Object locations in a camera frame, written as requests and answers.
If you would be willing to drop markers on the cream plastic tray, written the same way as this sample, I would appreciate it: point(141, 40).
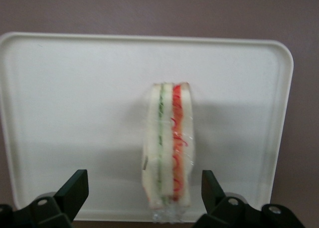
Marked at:
point(74, 100)

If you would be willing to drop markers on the triangle sandwich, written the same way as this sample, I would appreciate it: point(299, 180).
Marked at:
point(167, 143)

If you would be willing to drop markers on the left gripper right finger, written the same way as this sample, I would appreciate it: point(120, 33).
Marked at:
point(219, 208)

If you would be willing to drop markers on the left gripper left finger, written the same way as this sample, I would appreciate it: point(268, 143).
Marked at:
point(67, 200)

